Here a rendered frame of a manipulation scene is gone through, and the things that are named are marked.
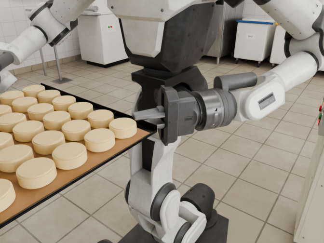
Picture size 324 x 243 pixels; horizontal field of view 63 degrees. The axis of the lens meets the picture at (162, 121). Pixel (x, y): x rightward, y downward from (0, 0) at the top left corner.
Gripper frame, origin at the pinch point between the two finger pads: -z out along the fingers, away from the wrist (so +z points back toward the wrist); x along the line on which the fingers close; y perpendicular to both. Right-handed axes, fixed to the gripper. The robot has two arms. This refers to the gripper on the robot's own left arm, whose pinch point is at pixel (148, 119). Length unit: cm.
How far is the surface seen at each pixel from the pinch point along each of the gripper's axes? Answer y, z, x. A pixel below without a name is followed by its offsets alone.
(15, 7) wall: -443, -55, -7
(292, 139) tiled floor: -105, 180, -103
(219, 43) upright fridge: -354, 257, -64
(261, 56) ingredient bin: -309, 316, -81
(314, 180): -16, 86, -54
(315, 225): -11, 90, -79
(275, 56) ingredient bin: -289, 326, -76
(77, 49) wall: -494, 31, -86
